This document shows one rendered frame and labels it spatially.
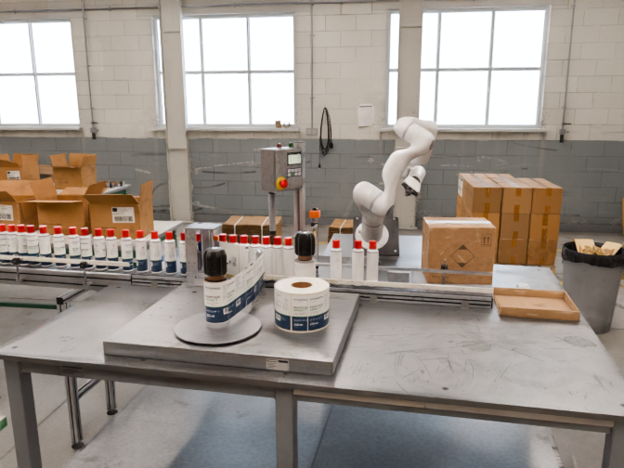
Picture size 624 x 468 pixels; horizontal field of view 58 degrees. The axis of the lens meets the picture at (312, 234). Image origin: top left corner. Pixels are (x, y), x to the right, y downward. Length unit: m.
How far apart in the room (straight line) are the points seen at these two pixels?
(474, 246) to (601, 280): 2.02
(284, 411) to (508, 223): 4.19
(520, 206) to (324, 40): 3.59
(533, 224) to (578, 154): 2.51
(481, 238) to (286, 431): 1.29
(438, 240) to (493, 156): 5.33
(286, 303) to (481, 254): 1.06
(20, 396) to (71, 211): 2.12
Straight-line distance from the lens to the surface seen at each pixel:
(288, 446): 1.96
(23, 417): 2.37
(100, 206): 4.05
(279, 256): 2.56
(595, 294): 4.62
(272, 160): 2.51
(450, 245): 2.68
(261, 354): 1.88
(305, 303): 2.00
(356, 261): 2.49
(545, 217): 5.83
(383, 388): 1.79
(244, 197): 8.20
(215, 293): 2.01
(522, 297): 2.68
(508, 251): 5.83
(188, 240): 2.54
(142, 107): 8.60
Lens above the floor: 1.67
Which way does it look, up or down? 13 degrees down
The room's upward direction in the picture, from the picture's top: straight up
